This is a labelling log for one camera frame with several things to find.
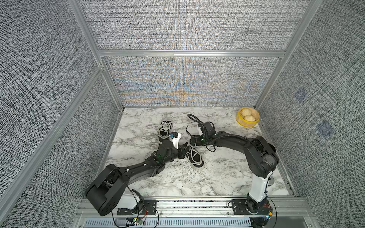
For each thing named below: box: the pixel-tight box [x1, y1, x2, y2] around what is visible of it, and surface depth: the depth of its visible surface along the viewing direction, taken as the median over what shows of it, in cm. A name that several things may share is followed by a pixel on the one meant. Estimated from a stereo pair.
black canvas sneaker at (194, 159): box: [185, 145, 204, 171], surface depth 86 cm
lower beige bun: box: [243, 114, 256, 123], surface depth 108 cm
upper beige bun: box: [241, 108, 252, 117], surface depth 112 cm
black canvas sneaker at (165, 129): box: [158, 119, 173, 142], surface depth 99 cm
